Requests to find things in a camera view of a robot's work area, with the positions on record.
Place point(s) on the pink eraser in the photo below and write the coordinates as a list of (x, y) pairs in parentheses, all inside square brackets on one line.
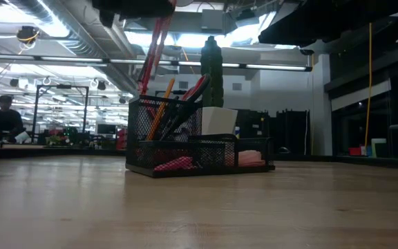
[(175, 164)]

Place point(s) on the black metal frame stand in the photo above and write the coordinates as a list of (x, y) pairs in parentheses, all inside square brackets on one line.
[(35, 114)]

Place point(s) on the black dome object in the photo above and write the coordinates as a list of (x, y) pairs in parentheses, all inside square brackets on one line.
[(284, 151)]

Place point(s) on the black standing panels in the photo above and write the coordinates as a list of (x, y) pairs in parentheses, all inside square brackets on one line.
[(292, 133)]

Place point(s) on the black mesh desk organizer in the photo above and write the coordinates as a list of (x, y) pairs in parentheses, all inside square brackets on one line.
[(171, 152)]

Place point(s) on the potted plant red flowers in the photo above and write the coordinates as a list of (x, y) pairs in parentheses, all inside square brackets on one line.
[(57, 139)]

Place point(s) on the small red box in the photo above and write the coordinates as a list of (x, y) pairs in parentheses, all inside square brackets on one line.
[(355, 151)]

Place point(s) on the dark computer monitor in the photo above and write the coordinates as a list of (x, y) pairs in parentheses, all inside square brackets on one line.
[(106, 129)]

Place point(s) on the red background object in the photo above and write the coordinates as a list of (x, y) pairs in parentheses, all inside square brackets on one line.
[(121, 138)]

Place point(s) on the small blue capped bottle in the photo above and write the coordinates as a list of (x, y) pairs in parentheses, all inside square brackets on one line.
[(237, 132)]

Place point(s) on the pale pink sticky notes pad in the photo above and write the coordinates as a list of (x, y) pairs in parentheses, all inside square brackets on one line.
[(251, 159)]

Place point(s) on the round black ceiling device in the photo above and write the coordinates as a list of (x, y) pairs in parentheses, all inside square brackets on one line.
[(28, 34)]

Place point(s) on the long ceiling light tube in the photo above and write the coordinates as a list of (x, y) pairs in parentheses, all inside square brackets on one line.
[(254, 66)]

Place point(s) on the person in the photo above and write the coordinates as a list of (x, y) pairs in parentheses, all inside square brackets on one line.
[(7, 121)]

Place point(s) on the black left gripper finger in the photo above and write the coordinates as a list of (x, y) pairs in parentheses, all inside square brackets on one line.
[(154, 8)]

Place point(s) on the black wall camera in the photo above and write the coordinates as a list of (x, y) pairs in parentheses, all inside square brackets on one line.
[(306, 52)]

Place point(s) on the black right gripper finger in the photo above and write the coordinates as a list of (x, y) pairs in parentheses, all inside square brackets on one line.
[(289, 32)]

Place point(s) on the red pen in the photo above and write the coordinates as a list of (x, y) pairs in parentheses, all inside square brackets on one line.
[(149, 110)]

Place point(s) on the white desk object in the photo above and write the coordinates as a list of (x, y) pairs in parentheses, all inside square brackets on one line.
[(22, 137)]

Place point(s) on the small blue box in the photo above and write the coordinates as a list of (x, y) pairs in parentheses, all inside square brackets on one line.
[(369, 151)]

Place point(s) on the white box behind organizer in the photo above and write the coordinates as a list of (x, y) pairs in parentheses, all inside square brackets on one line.
[(221, 121)]

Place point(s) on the white green box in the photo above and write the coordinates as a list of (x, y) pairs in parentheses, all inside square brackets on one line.
[(379, 148)]

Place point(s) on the dark green cactus figure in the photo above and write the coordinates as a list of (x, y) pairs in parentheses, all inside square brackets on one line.
[(212, 62)]

